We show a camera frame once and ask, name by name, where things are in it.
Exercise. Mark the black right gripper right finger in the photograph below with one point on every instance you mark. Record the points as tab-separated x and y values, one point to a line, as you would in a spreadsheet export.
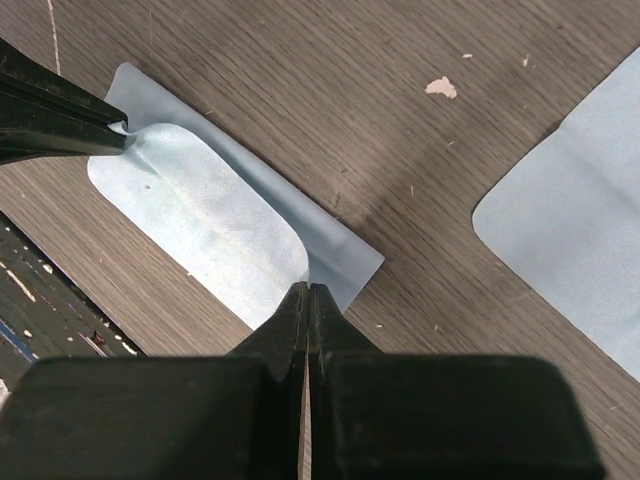
377	415

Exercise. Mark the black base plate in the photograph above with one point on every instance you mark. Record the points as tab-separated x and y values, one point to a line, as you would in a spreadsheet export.
44	314

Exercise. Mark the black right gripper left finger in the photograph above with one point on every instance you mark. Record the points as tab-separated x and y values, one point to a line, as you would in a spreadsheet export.
236	416

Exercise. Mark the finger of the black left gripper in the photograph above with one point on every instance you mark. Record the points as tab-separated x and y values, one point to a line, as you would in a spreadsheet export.
27	80
21	146

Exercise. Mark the light blue cloth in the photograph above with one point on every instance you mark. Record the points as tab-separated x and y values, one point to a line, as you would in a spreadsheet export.
232	222
565	218

